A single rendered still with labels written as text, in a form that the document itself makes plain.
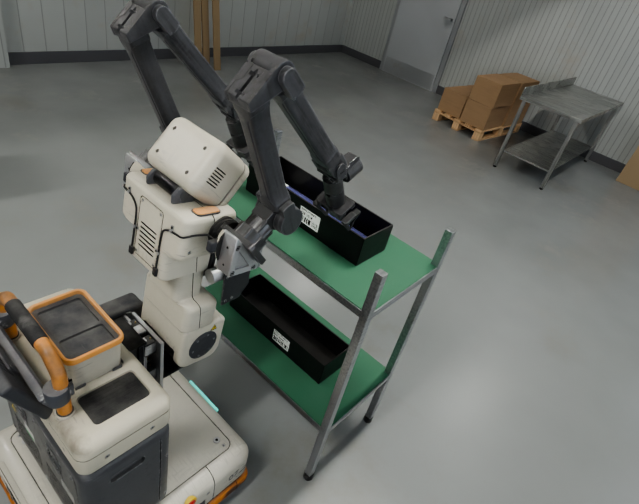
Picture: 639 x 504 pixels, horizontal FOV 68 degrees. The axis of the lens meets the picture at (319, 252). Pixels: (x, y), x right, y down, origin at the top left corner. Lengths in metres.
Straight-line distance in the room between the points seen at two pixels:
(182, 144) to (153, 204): 0.17
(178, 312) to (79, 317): 0.26
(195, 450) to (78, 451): 0.66
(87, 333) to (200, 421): 0.72
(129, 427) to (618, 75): 6.75
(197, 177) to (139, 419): 0.61
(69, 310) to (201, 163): 0.54
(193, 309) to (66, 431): 0.43
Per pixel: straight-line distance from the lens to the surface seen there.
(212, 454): 1.85
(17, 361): 1.34
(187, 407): 1.95
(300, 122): 1.10
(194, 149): 1.20
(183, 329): 1.45
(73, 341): 1.34
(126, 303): 1.64
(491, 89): 6.33
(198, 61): 1.42
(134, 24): 1.29
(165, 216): 1.21
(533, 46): 7.48
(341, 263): 1.59
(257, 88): 0.96
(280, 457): 2.19
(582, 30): 7.31
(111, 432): 1.28
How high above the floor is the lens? 1.87
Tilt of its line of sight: 35 degrees down
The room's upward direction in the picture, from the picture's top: 14 degrees clockwise
